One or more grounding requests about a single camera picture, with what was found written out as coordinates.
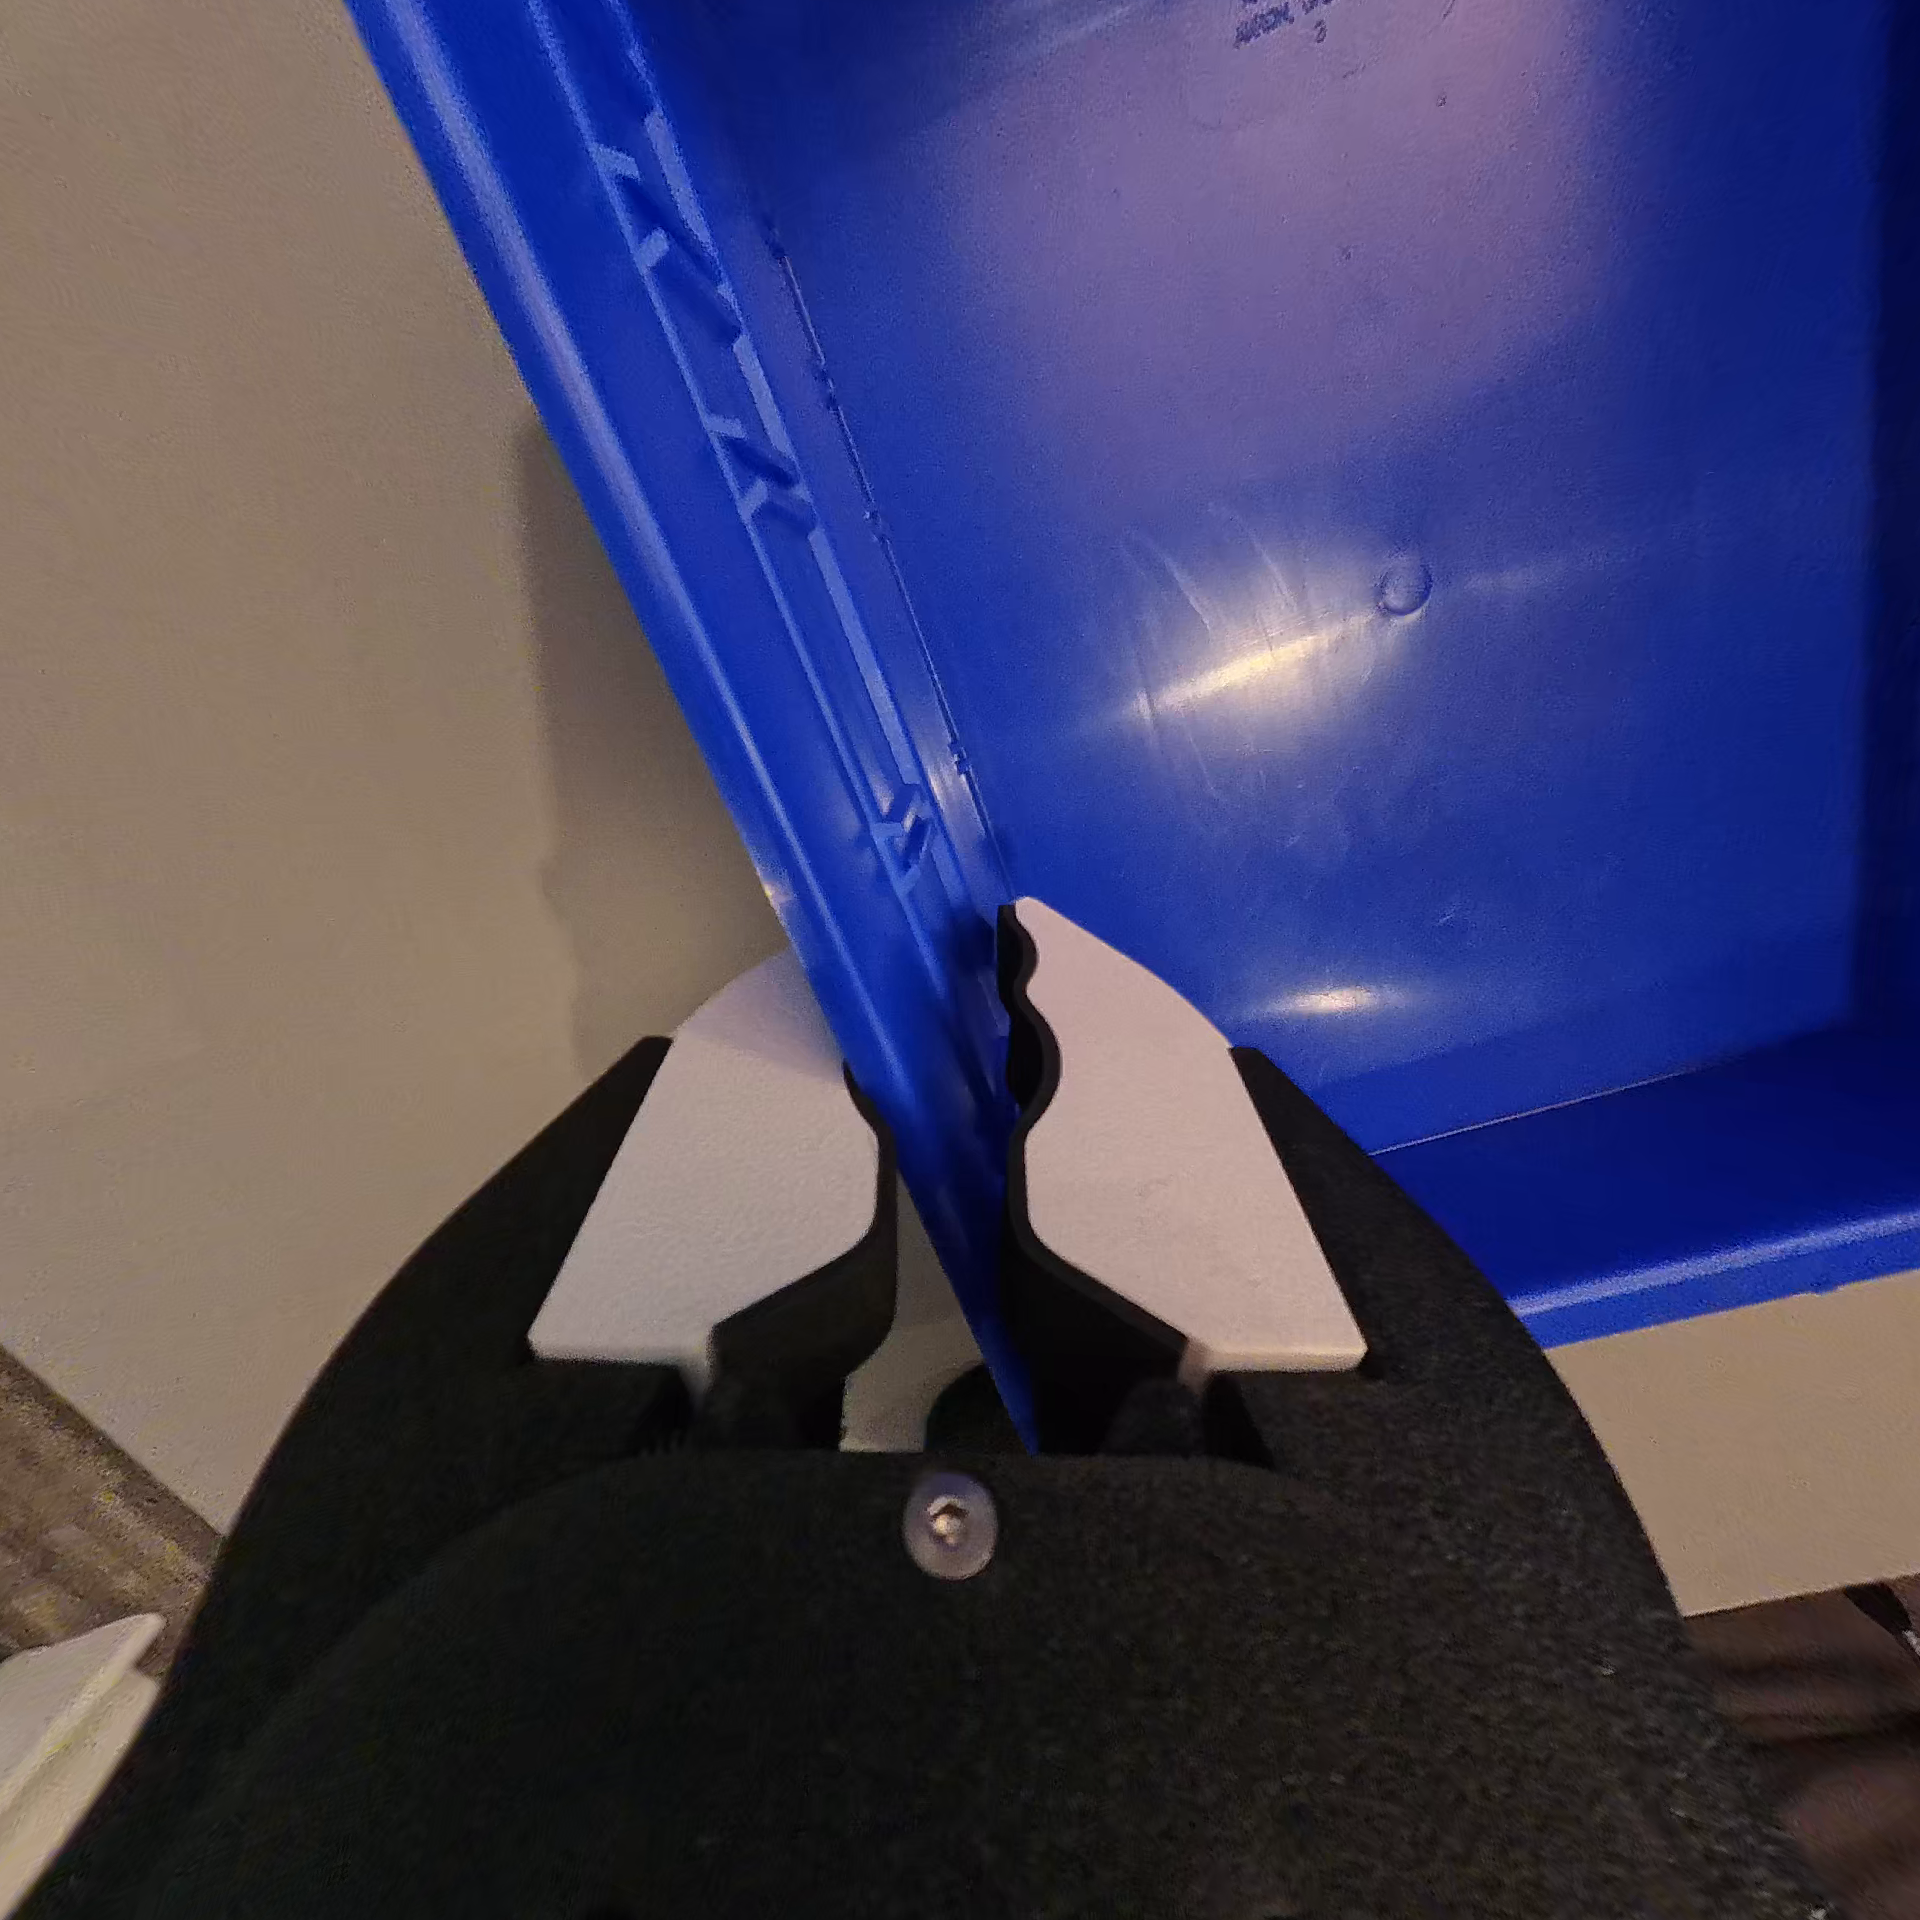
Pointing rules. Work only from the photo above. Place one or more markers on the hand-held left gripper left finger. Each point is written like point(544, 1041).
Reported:
point(737, 1201)

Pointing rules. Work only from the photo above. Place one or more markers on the blue plastic bin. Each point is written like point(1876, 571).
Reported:
point(1350, 451)

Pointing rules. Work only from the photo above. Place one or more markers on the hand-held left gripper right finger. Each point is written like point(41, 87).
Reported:
point(1171, 1186)

